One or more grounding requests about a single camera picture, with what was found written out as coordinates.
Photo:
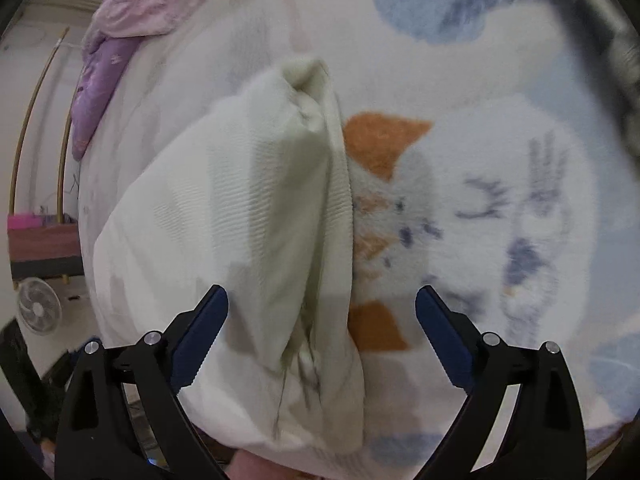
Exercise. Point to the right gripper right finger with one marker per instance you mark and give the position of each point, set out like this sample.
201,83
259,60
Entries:
545,436

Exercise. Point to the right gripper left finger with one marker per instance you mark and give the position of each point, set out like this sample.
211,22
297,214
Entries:
121,417

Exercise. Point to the white knit garment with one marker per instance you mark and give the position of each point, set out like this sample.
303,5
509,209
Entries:
253,197

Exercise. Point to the white standing fan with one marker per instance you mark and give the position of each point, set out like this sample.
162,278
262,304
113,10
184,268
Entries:
38,306

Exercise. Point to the white patterned bed blanket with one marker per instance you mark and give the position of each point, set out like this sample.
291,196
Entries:
486,158

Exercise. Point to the purple pillow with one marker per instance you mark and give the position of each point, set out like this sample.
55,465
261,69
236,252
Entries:
105,60

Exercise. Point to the grey white checkered garment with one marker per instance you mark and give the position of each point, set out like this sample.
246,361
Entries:
615,26

